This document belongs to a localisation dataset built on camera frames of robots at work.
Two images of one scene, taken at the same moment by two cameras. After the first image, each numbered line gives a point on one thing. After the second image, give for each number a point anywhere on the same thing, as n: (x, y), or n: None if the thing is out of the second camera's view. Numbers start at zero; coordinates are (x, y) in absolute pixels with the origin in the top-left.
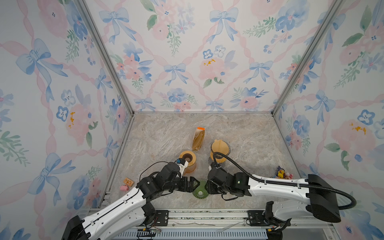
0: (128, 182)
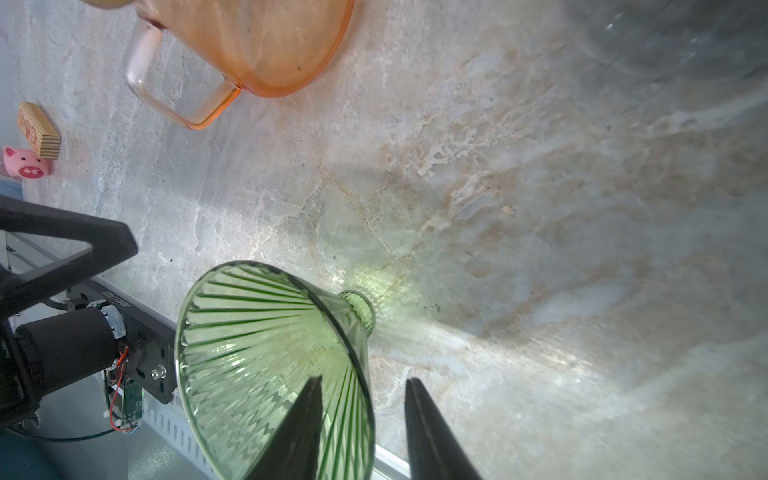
0: (39, 131)
